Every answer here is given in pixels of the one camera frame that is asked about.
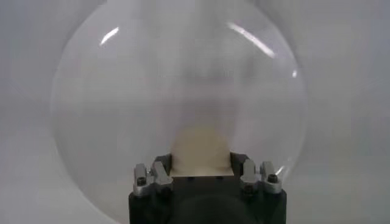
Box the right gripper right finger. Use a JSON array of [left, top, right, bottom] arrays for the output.
[[230, 152, 283, 195]]

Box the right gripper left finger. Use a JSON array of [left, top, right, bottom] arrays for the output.
[[133, 153, 174, 197]]

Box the white steamed baozi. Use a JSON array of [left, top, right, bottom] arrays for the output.
[[169, 124, 235, 178]]

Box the round white plate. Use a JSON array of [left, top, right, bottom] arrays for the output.
[[50, 0, 308, 224]]

